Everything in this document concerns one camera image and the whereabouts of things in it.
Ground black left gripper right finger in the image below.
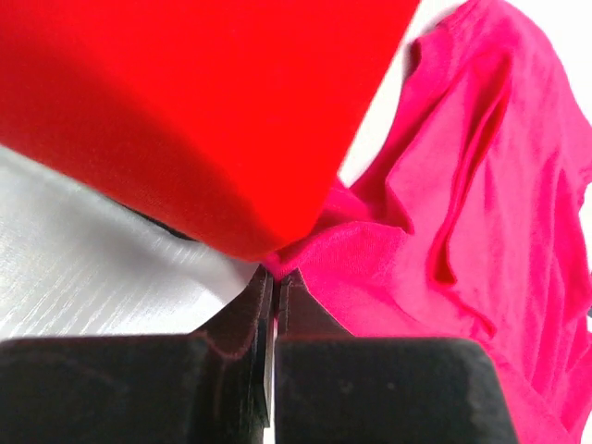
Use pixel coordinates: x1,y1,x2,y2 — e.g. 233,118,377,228
277,270,352,339

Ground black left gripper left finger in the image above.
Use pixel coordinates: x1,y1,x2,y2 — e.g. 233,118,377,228
191,266,273,428

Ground crimson pink t-shirt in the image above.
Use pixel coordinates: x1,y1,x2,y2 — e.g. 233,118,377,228
265,1,591,443

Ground folded black t-shirt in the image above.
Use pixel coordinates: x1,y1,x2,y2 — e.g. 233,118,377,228
133,210,195,241

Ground folded red t-shirt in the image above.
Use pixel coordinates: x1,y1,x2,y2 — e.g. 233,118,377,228
1,1,417,260

